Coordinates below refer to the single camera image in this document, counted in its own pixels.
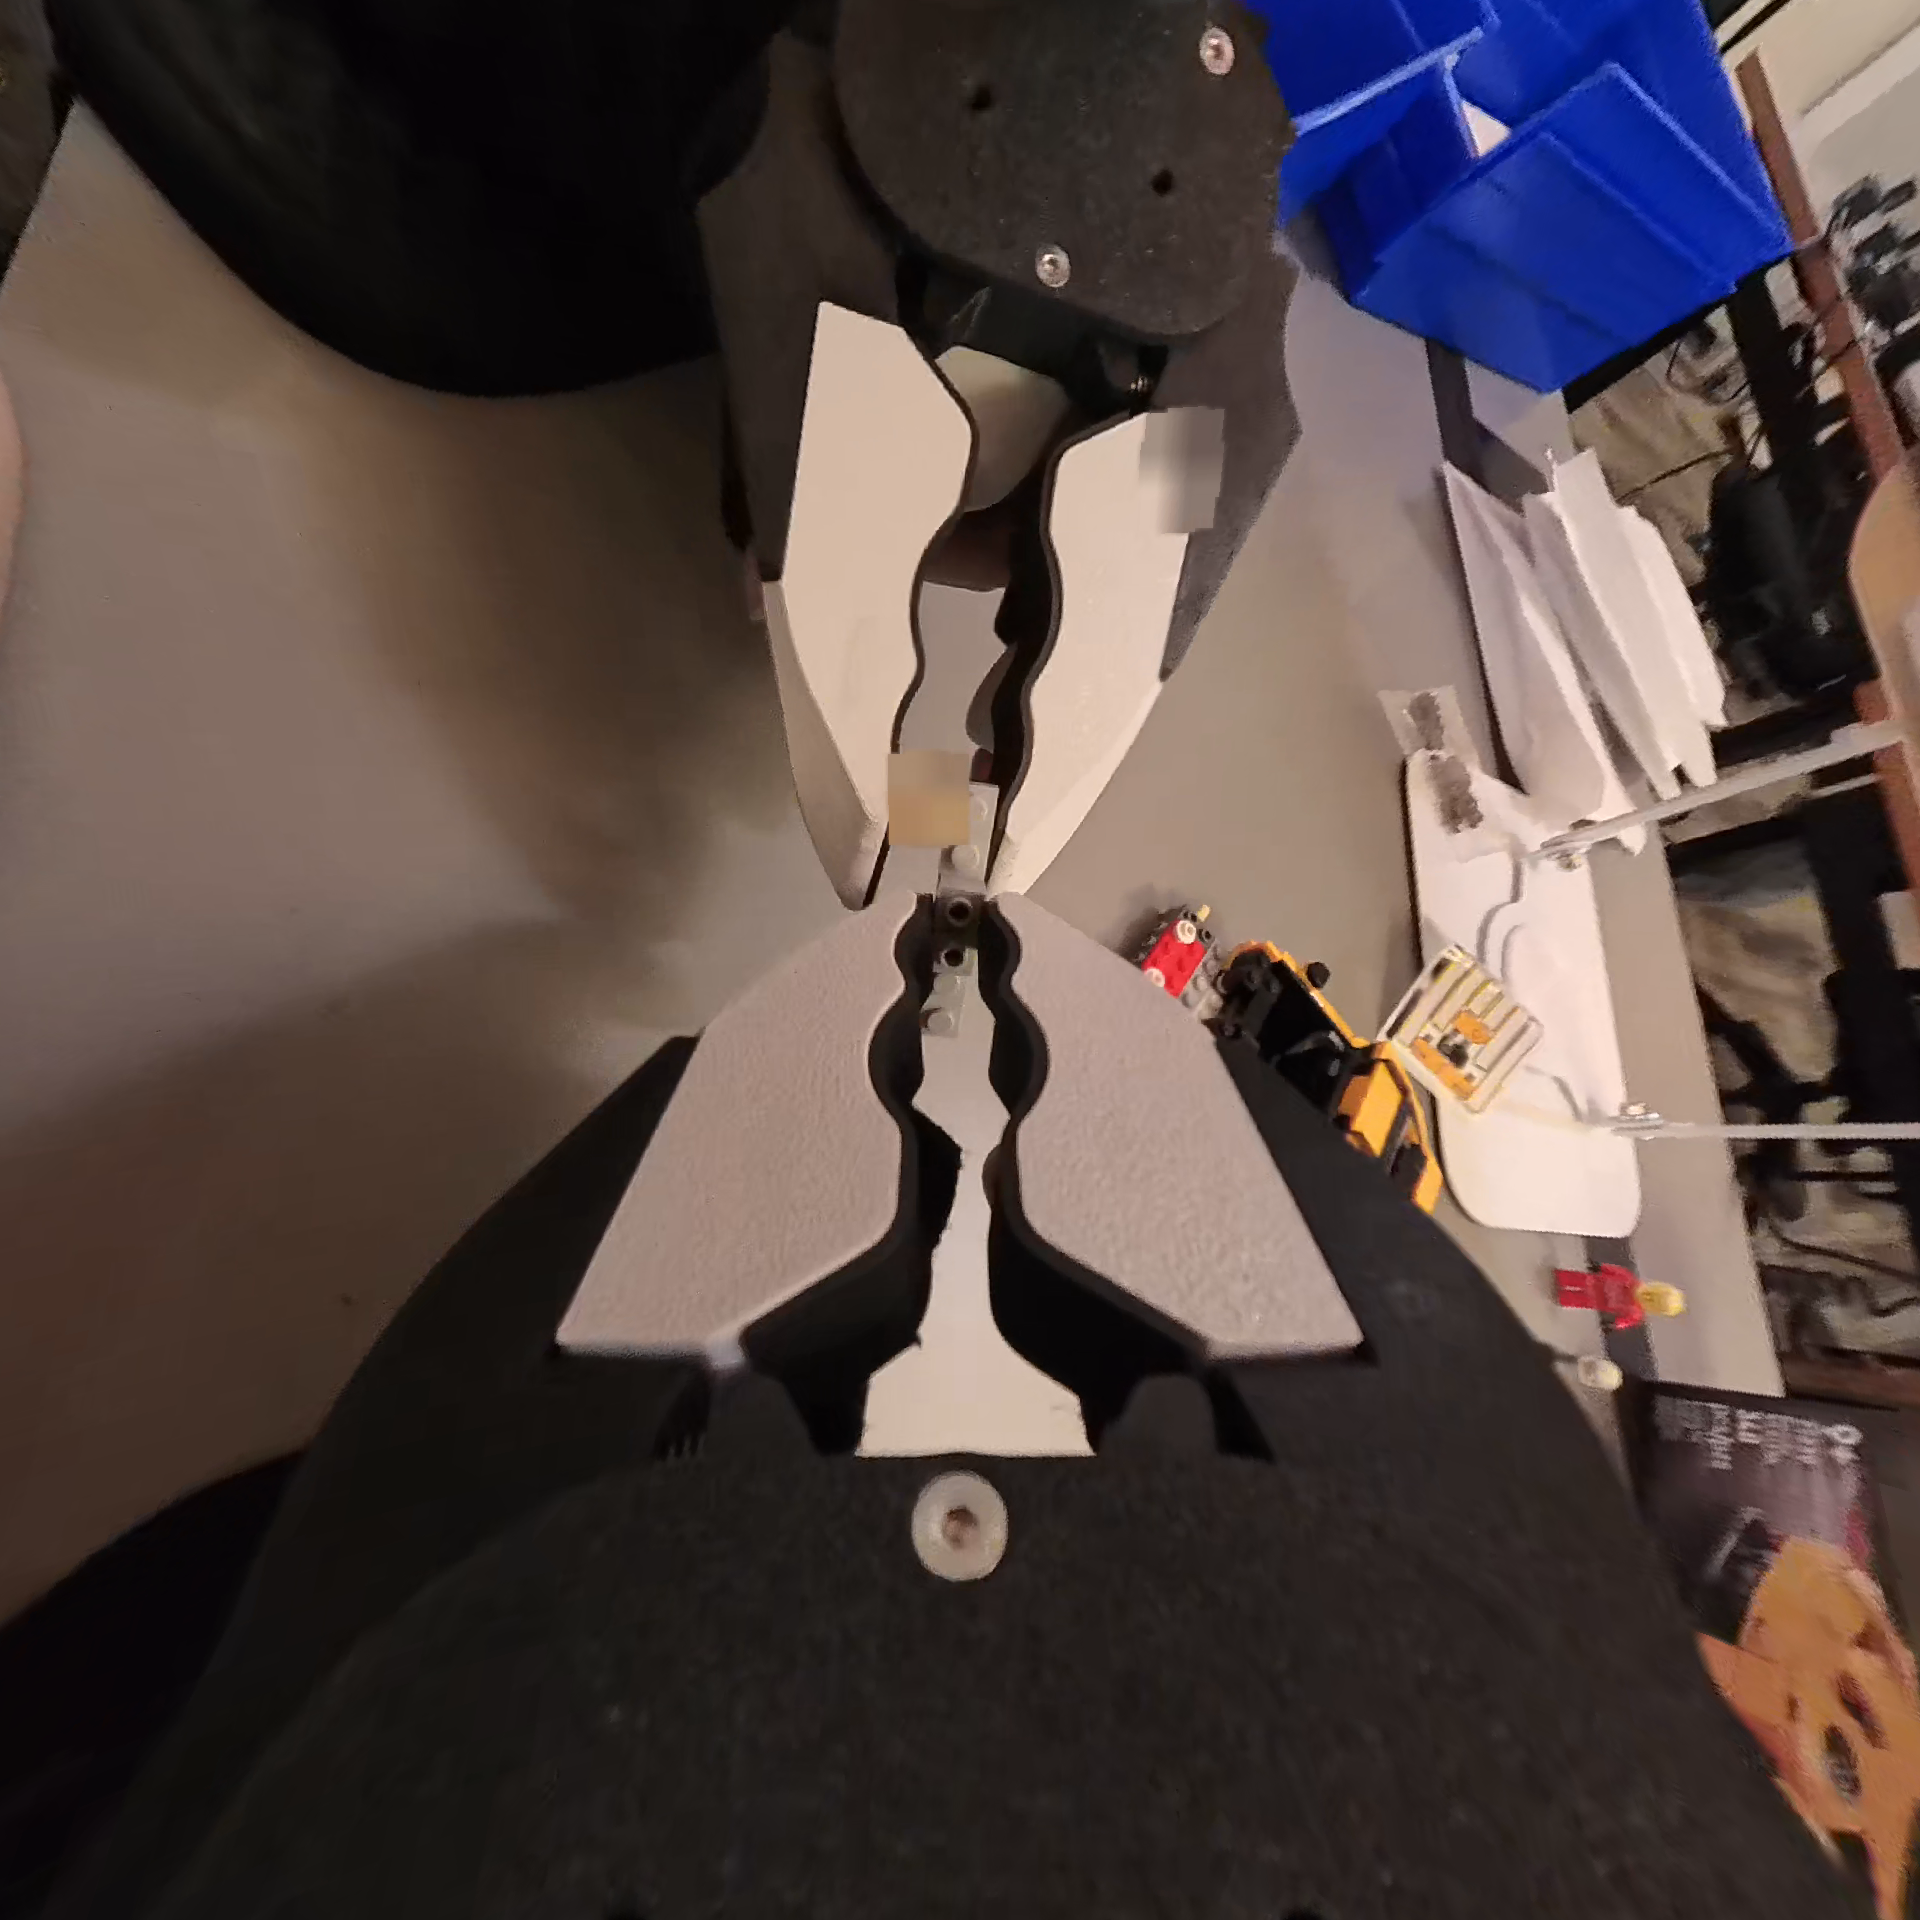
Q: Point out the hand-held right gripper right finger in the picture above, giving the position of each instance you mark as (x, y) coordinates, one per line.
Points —
(1169, 1186)

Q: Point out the person's left forearm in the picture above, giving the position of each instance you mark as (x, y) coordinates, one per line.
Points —
(374, 181)

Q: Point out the small dark grey lego piece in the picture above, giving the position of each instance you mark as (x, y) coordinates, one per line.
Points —
(958, 908)
(945, 956)

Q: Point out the yellow lego car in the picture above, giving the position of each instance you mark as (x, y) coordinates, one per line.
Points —
(1370, 1097)

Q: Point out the black lego set box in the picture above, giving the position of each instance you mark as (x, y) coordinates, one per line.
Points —
(1769, 1499)

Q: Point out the white book stand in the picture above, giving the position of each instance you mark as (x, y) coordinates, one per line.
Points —
(1529, 1171)

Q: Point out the lego sticker sheet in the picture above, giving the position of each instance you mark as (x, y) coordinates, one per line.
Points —
(1463, 1030)

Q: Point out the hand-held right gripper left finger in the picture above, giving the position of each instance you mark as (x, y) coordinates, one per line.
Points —
(749, 1186)

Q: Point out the grey lego plate orange ends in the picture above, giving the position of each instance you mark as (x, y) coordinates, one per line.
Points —
(958, 868)

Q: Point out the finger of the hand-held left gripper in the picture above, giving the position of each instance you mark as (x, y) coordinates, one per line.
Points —
(1106, 644)
(855, 494)

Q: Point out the clear plastic bag dark pieces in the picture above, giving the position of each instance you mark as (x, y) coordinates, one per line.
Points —
(1435, 728)

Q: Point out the red lego minifigure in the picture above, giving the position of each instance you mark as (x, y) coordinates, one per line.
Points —
(1606, 1293)

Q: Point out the white lego minifigure helmet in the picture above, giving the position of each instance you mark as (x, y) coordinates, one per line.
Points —
(1599, 1371)

